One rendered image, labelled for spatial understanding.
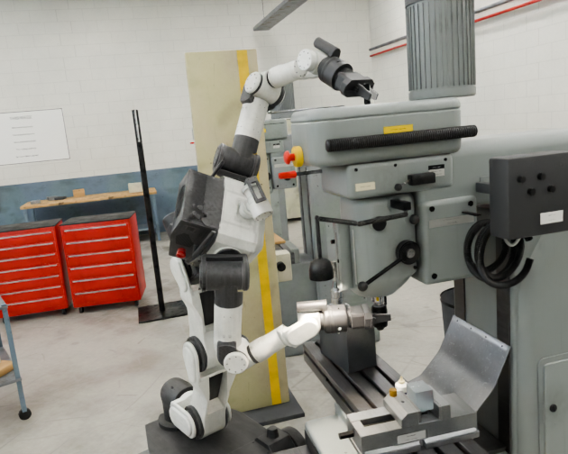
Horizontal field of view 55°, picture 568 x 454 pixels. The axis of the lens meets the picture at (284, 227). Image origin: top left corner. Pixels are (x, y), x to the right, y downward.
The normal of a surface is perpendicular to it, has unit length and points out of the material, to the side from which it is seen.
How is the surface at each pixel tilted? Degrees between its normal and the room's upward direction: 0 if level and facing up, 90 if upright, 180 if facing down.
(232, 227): 57
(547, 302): 89
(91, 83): 90
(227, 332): 98
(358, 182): 90
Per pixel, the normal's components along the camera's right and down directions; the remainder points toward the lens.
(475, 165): 0.27, 0.16
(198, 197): 0.47, -0.44
